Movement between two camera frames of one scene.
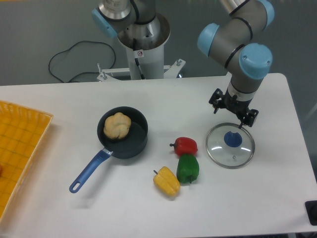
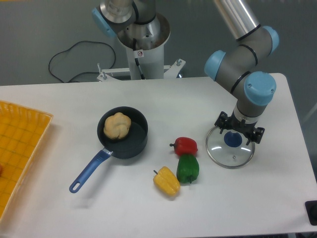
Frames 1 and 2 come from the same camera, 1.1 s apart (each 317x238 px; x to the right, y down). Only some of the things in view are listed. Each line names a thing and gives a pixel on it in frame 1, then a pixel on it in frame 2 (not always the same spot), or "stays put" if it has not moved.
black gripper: [233, 104] to [237, 125]
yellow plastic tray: [22, 130] stays put
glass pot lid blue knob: [233, 140] stays put
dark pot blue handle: [132, 145] stays put
